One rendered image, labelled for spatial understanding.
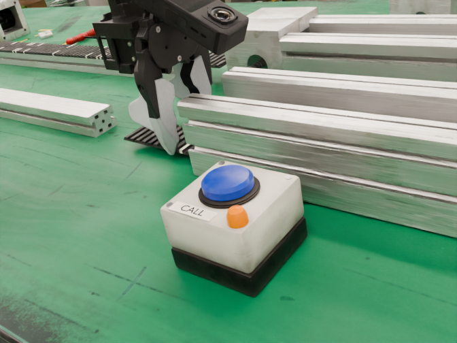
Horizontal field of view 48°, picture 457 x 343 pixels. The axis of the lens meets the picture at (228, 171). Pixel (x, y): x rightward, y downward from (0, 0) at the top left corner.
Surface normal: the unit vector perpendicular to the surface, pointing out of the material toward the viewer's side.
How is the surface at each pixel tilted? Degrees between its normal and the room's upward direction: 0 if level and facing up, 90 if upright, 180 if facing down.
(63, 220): 0
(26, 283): 0
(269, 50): 90
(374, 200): 90
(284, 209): 90
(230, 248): 90
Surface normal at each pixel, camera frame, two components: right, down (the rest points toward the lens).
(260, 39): -0.59, 0.49
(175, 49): 0.79, 0.18
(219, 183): -0.19, -0.83
